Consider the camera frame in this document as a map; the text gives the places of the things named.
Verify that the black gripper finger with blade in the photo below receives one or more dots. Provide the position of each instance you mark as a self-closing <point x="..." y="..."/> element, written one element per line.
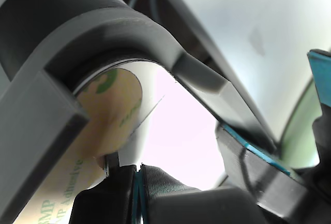
<point x="108" y="200"/>

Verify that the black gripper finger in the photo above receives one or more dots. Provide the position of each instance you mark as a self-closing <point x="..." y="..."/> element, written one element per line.
<point x="181" y="203"/>

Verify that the tan printed protective film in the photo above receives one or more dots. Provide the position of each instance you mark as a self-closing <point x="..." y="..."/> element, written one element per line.
<point x="111" y="115"/>

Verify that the black block with blue strip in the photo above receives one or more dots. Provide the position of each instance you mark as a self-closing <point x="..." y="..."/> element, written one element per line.
<point x="258" y="177"/>

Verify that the white plate with screen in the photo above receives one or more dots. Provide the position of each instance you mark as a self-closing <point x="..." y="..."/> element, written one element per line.
<point x="152" y="89"/>

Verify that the green rounded object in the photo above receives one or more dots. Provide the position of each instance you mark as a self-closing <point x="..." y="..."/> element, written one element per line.
<point x="302" y="131"/>

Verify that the black plate with teal edge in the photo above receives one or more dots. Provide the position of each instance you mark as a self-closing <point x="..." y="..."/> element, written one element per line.
<point x="323" y="84"/>

